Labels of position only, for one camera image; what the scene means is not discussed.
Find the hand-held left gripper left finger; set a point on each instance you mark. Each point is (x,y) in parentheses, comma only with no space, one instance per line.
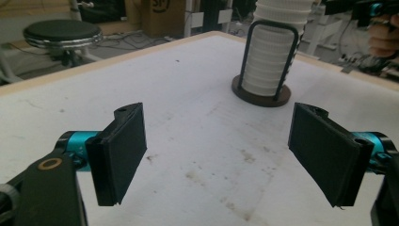
(119,157)

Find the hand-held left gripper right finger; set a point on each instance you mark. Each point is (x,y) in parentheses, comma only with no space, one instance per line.
(326,157)

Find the stack of white paper cups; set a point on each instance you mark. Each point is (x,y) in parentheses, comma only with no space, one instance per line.
(269,56)

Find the round black stool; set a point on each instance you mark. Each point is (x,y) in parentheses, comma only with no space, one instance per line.
(62,31)

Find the brown cardboard box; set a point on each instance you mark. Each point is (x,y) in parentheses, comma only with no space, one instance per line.
(163,19)

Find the white metal frame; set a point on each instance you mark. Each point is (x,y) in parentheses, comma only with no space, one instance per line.
(196,19)

